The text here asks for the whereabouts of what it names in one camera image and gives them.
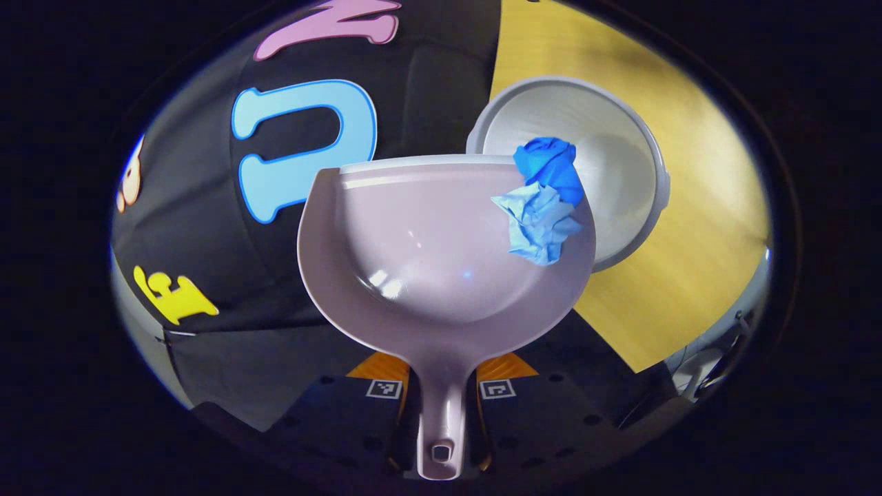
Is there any white ribbed garbage bin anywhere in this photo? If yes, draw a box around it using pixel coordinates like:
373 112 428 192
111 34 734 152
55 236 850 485
466 76 670 273

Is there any light blue paper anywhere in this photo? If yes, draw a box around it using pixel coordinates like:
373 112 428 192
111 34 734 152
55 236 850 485
491 182 583 267

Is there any black backdrop cloth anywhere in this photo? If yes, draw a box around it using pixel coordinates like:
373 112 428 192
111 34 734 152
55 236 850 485
110 0 683 435

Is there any pale pink dustpan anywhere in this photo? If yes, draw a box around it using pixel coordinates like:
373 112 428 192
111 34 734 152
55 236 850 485
296 154 597 481

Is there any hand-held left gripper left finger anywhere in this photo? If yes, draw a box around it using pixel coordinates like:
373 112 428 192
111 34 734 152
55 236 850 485
269 351 414 476

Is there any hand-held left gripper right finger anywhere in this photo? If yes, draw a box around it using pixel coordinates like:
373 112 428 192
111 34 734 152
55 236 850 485
474 351 629 476

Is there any dark blue paper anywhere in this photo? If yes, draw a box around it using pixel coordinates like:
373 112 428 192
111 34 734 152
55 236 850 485
513 137 585 207

